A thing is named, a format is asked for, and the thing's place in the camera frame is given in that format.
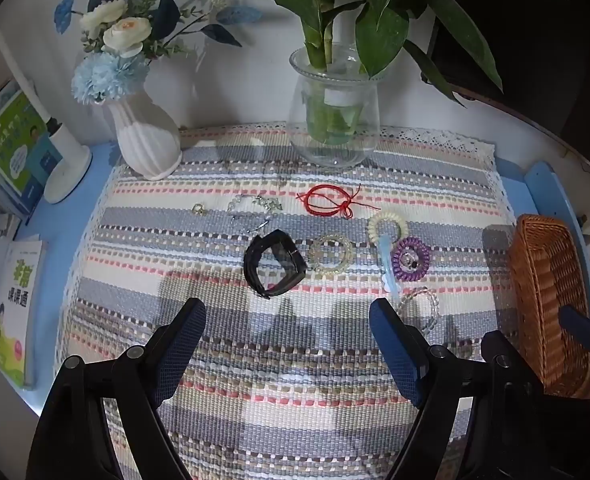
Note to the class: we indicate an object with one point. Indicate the light blue hair clip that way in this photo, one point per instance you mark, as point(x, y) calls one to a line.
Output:
point(387, 265)

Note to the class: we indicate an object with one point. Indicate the blue and white artificial flowers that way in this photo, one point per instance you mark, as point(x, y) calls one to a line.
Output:
point(125, 35)

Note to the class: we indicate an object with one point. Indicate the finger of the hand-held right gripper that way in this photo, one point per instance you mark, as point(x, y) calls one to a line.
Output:
point(577, 322)

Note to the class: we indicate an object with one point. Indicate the yellow-green workbook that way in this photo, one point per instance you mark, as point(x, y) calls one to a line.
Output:
point(17, 305)

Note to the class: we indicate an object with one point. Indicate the clear glass vase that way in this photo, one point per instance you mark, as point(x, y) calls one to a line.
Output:
point(335, 150)

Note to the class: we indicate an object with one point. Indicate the brown wicker basket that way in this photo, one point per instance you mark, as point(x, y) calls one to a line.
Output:
point(545, 280)

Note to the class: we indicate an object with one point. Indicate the white ribbed vase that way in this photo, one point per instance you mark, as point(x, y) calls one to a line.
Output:
point(145, 145)

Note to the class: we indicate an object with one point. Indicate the black wristwatch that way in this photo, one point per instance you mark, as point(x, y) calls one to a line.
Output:
point(251, 265)

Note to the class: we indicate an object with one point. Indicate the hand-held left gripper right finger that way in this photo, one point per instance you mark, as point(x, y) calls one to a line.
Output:
point(395, 350)

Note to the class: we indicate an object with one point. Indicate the white desk lamp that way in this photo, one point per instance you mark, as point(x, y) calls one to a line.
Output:
point(67, 170)

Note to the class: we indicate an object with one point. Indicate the striped woven table mat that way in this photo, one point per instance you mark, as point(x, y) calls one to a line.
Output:
point(275, 385)

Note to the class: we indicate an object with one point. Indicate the glass vase with plant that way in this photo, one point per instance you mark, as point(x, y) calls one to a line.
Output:
point(380, 30)

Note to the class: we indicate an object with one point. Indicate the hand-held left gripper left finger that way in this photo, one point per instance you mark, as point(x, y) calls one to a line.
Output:
point(185, 340)

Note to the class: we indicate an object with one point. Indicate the stack of green books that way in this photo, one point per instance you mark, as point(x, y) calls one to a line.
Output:
point(10, 150)

